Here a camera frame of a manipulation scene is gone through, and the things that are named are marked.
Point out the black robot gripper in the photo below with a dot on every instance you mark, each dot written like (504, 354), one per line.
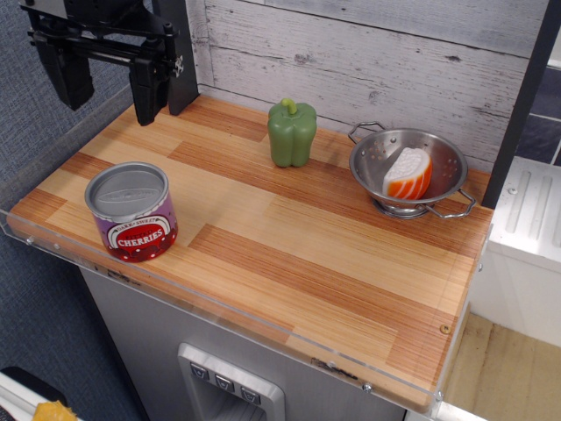
(115, 31)

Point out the purple red cherries can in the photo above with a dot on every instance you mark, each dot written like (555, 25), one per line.
(133, 210)

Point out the green toy bell pepper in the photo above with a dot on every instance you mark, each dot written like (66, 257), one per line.
(291, 130)

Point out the silver toy fridge front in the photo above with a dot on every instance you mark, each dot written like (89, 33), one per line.
(148, 333)

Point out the orange white toy salmon sushi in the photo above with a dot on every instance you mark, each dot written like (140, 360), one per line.
(410, 175)

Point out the grey ice dispenser panel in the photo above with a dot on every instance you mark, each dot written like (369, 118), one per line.
(228, 386)

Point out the yellow object bottom left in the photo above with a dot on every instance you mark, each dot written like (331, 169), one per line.
(53, 411)

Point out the white toy sink unit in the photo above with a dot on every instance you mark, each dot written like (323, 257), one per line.
(517, 284)

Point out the black vertical post left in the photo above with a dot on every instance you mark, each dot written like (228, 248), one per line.
(183, 90)

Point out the black vertical post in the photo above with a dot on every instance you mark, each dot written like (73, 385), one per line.
(183, 90)
(531, 82)

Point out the steel colander with handles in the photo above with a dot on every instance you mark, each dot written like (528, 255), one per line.
(377, 148)

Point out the black vertical post right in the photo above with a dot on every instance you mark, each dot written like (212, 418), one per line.
(531, 82)

